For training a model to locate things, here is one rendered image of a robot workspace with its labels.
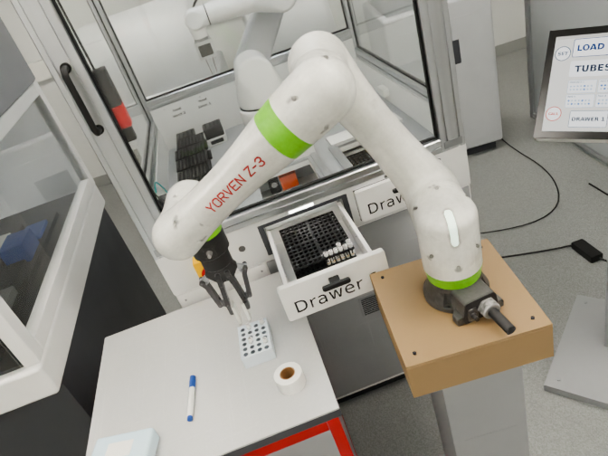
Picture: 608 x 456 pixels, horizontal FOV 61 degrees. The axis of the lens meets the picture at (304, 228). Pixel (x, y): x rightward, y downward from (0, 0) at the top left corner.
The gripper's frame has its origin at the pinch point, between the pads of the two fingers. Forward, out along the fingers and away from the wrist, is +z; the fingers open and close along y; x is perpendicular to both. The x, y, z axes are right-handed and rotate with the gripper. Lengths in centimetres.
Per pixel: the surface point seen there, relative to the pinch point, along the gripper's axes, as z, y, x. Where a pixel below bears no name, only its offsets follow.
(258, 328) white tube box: 6.7, 2.5, -1.5
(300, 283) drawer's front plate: -6.4, 17.8, -6.0
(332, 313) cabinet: 37, 23, 28
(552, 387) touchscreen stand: 83, 89, 3
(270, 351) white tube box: 7.1, 4.4, -10.9
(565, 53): -28, 109, 23
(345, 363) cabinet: 62, 22, 28
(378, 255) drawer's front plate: -5.8, 38.8, -5.3
